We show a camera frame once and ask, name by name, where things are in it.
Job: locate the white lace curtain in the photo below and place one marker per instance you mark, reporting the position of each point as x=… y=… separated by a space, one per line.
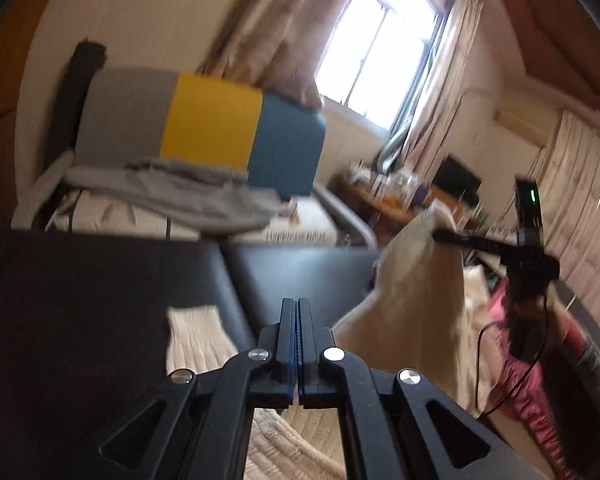
x=580 y=190

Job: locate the wooden wardrobe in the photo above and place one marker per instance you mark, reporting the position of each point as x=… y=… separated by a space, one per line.
x=5 y=110

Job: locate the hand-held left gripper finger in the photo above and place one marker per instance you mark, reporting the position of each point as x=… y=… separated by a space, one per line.
x=292 y=345
x=304 y=345

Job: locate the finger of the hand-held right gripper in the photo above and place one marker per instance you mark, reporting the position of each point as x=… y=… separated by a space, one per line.
x=475 y=244

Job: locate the black monitor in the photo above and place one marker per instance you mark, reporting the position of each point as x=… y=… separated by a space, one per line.
x=455 y=177

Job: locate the black padded folding table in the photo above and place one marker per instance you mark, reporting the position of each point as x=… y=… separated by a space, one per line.
x=80 y=310

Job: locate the grey cloth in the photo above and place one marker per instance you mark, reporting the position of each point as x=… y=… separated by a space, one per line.
x=180 y=195

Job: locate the cluttered wooden desk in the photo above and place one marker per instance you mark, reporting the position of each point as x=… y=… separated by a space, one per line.
x=380 y=205

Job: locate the white printed bed sheet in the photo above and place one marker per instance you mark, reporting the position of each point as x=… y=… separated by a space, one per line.
x=305 y=220

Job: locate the cream knitted sweater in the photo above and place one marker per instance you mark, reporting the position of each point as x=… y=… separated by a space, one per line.
x=415 y=300

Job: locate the black foam panel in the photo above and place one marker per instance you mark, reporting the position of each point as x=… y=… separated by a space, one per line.
x=77 y=90

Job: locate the grey yellow blue headboard cushion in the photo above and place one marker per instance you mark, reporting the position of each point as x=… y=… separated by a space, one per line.
x=210 y=125

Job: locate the beige printed curtain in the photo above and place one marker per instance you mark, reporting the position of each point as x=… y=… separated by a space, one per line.
x=450 y=70
x=280 y=30

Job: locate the white air conditioner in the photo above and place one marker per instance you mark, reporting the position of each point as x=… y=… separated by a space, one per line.
x=522 y=125

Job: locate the window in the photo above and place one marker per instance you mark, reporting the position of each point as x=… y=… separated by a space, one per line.
x=380 y=45

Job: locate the white bed rail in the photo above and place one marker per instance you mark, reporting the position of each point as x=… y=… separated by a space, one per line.
x=35 y=190

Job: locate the pile of clothes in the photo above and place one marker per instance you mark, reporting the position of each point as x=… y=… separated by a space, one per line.
x=477 y=285

